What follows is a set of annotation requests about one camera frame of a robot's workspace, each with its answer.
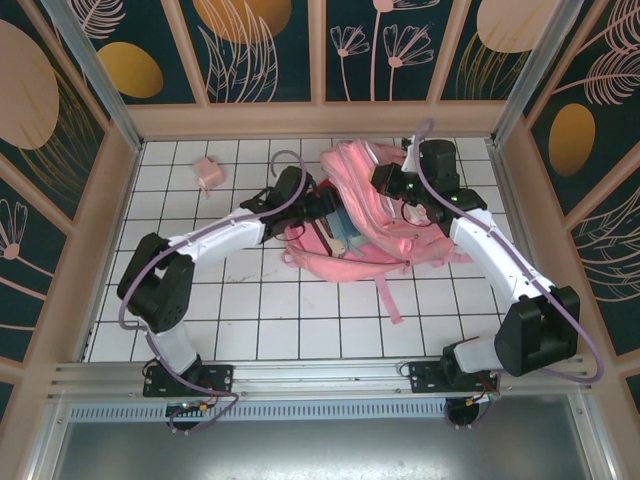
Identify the dark teal notebook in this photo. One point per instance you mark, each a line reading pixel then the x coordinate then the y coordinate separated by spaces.
pixel 345 225

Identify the pink student backpack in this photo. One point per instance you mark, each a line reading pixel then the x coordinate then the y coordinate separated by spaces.
pixel 360 265

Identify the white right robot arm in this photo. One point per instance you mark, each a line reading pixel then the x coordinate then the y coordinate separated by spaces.
pixel 490 255

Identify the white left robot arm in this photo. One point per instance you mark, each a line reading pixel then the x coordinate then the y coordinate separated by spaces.
pixel 225 235

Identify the small pink pouch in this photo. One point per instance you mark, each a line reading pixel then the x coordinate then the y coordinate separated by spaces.
pixel 207 172

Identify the small control circuit board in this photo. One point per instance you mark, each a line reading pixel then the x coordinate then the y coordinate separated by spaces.
pixel 487 397
pixel 192 407

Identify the brushed metal front panel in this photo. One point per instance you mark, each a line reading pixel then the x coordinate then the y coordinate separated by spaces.
pixel 320 450

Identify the aluminium side rail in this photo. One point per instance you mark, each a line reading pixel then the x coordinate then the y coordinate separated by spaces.
pixel 512 200

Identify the aluminium frame post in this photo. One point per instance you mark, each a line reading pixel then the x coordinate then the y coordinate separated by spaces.
pixel 102 85
pixel 523 75

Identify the aluminium front rail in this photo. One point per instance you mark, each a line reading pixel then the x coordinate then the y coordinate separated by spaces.
pixel 320 375

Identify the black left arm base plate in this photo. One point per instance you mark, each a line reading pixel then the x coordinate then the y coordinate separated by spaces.
pixel 220 375

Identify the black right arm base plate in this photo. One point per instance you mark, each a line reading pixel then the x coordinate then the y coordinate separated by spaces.
pixel 425 375

